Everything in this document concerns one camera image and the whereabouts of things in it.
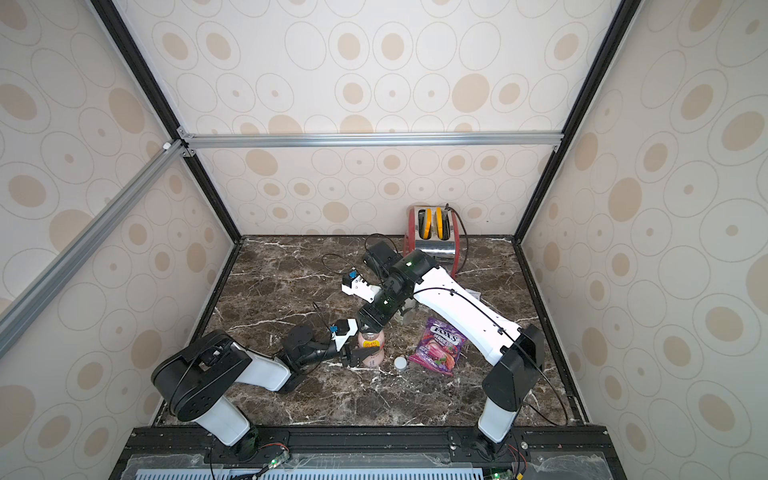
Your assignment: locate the clear pink drink bottle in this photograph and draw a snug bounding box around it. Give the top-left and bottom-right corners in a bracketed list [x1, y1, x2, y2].
[358, 331, 385, 368]

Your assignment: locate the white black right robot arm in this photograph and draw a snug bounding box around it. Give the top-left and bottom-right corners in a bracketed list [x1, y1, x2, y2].
[342, 242, 545, 444]

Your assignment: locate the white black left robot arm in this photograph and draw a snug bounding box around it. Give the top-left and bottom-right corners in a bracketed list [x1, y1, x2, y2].
[151, 319, 381, 455]

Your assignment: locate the purple candy bag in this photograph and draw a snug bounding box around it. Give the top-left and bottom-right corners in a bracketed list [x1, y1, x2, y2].
[408, 317, 467, 376]

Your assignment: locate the red and steel toaster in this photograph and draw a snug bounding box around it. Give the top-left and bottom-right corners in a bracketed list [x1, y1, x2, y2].
[403, 204, 462, 277]

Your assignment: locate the yellow toy toast slice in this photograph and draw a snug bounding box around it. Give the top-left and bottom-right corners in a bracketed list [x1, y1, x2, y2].
[417, 208, 433, 240]
[434, 207, 451, 241]

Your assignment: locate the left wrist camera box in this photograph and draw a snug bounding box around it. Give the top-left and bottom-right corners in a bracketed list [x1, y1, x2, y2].
[330, 318, 359, 352]

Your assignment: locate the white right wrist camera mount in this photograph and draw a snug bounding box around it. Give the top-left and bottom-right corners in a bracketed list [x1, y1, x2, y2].
[341, 269, 381, 303]

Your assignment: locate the black left camera cable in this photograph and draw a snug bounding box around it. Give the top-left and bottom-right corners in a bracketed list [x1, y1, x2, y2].
[308, 301, 334, 334]

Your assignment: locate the black camera cable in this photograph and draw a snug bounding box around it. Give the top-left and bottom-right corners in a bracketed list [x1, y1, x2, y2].
[308, 301, 334, 334]
[320, 232, 397, 283]

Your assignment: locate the black right camera cable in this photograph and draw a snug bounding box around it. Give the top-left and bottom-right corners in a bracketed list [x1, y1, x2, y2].
[320, 232, 397, 283]

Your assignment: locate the black toaster power cable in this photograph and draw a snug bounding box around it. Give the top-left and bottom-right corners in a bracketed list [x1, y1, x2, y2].
[443, 203, 470, 277]

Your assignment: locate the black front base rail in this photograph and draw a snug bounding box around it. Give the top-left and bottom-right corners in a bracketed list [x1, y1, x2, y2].
[110, 425, 626, 479]

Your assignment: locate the aluminium horizontal frame bar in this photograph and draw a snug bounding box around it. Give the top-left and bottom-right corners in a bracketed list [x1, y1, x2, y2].
[177, 127, 564, 150]

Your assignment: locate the aluminium diagonal frame bar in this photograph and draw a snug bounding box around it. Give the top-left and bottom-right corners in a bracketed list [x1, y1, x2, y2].
[1, 139, 185, 354]

